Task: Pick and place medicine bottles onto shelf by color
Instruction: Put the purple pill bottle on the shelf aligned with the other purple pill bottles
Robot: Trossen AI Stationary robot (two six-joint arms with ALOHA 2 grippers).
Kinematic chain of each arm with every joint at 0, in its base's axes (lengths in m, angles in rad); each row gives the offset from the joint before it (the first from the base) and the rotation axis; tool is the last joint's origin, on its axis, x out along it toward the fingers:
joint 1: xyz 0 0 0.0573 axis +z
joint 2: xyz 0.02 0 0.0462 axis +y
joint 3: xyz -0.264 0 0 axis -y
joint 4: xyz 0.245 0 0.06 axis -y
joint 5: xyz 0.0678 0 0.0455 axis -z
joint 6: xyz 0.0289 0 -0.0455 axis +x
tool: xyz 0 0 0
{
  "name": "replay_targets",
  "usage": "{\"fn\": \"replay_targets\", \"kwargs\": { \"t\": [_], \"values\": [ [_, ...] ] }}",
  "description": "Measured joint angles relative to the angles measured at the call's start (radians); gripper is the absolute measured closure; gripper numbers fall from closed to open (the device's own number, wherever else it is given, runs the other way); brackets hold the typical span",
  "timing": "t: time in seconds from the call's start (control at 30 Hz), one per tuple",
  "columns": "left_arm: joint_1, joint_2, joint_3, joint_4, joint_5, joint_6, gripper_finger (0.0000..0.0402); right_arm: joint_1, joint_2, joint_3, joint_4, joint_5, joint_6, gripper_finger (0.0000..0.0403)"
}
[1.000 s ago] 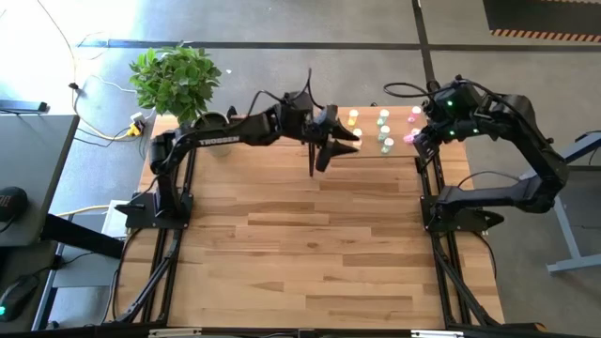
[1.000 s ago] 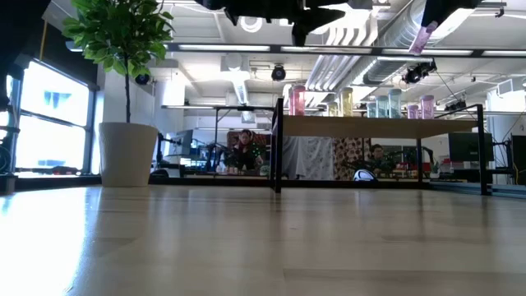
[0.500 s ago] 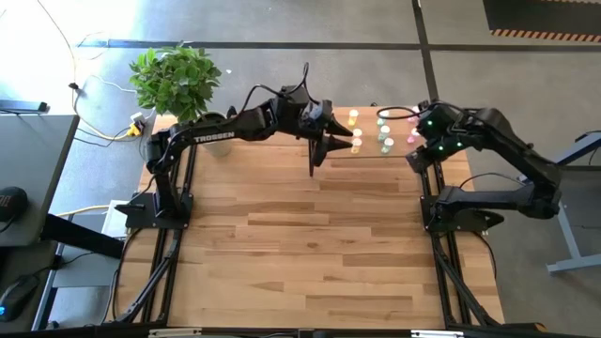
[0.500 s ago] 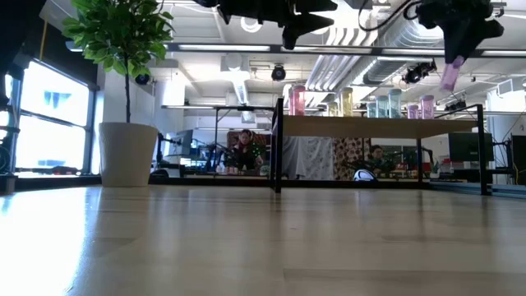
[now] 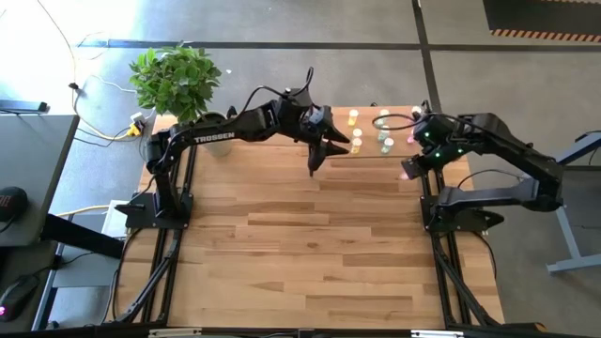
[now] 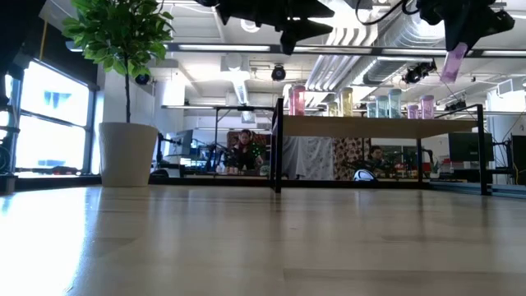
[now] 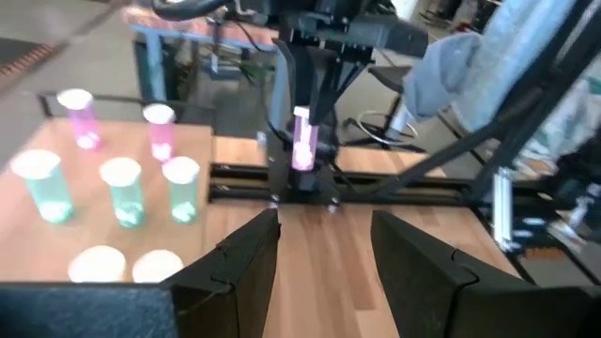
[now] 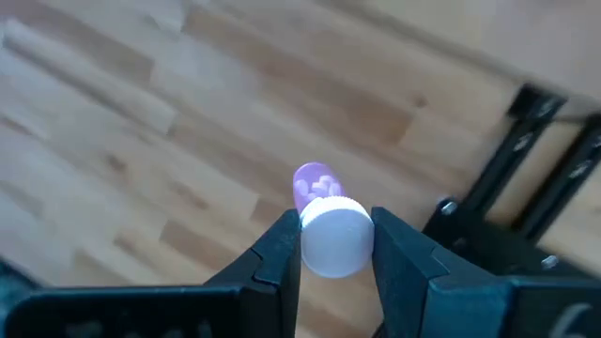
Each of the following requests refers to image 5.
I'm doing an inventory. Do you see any grey desk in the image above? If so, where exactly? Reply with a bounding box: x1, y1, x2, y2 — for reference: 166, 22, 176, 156
0, 114, 80, 248

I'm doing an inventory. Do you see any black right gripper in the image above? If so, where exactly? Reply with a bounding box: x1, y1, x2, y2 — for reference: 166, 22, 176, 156
416, 114, 467, 166

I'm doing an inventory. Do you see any pale floor cable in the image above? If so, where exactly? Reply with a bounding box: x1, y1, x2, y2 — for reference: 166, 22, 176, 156
36, 0, 142, 142

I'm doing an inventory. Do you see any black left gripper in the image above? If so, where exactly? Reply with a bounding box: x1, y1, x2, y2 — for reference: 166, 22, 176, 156
280, 87, 351, 173

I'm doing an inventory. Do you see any black desk foot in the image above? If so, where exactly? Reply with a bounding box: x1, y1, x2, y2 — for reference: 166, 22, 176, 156
39, 211, 126, 260

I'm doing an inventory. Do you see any black aluminium table frame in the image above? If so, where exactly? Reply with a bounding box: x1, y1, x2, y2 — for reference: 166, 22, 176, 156
105, 105, 541, 338

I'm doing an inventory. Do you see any white power box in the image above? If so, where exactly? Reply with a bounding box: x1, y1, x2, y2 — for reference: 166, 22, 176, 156
100, 199, 135, 238

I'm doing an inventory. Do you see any wooden shelf black metal frame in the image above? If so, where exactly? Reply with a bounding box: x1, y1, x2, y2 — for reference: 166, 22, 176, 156
307, 100, 442, 178

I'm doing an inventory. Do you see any beige plant pot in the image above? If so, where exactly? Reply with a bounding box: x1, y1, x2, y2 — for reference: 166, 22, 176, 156
194, 111, 234, 158

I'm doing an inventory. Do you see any grey desk frame leg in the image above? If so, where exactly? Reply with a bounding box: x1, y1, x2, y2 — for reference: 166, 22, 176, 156
544, 130, 601, 275

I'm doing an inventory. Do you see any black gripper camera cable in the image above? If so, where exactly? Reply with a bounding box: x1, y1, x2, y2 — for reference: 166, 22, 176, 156
371, 112, 424, 132
232, 66, 315, 128

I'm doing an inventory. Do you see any yellow white power plug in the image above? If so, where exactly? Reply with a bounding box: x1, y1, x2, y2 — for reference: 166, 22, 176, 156
126, 111, 147, 138

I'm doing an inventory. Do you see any silver frame bracket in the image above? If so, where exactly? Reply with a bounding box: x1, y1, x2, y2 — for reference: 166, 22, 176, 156
148, 328, 203, 338
410, 330, 467, 338

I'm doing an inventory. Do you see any yellow cable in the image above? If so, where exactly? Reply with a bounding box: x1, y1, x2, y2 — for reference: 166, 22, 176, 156
54, 204, 112, 218

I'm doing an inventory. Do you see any green leafy plant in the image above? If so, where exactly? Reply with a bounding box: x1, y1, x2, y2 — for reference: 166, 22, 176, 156
129, 41, 223, 126

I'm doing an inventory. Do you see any black computer mouse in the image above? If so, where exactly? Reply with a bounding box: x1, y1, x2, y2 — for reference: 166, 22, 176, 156
0, 274, 39, 323
0, 186, 28, 223

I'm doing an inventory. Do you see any black mat hazard stripe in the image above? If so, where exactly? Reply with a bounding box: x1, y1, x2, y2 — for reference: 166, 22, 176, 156
482, 0, 601, 44

